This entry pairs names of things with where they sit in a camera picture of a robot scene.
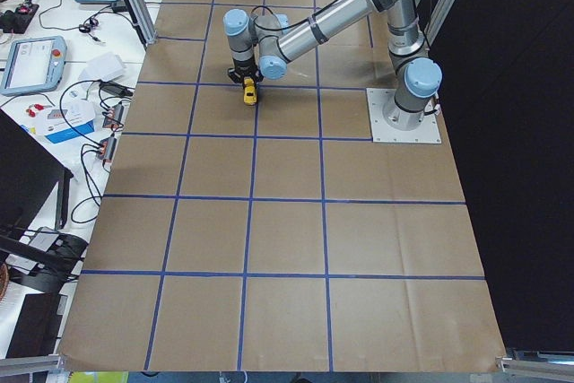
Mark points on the black gripper body near car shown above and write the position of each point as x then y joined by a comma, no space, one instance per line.
244,70

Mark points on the metal base plate near car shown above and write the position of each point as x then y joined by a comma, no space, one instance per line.
391,125

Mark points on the white cardboard box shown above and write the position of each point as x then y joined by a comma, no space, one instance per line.
105,67

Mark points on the yellow beetle toy car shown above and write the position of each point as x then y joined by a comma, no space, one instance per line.
249,91

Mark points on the teach pendant near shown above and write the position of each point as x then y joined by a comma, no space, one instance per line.
34,65

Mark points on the robot arm near yellow car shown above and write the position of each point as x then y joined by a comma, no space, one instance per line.
263,43

